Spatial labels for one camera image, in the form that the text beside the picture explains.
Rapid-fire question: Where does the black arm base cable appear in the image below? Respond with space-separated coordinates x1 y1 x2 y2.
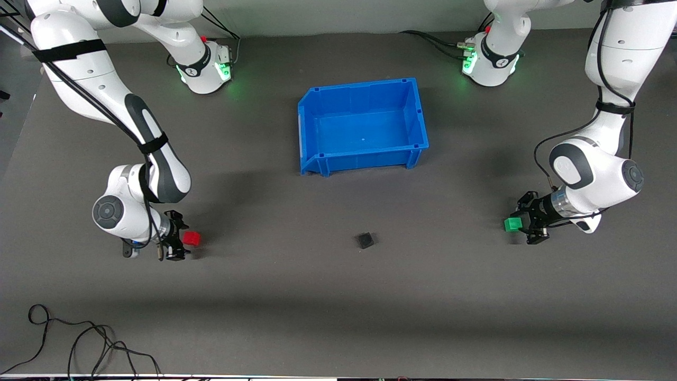
398 29 474 60
201 5 242 67

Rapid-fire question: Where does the black left arm base cable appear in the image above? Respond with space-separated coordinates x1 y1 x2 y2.
398 29 474 60

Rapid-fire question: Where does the blue plastic bin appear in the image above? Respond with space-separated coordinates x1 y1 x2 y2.
297 77 430 177

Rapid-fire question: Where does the dark metal frame rail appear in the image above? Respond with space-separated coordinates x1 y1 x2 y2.
0 11 32 51

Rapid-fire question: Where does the thin black loose cable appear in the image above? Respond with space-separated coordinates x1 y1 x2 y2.
0 304 162 379

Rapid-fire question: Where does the black right arm base cable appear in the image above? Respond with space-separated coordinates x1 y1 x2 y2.
201 5 242 67

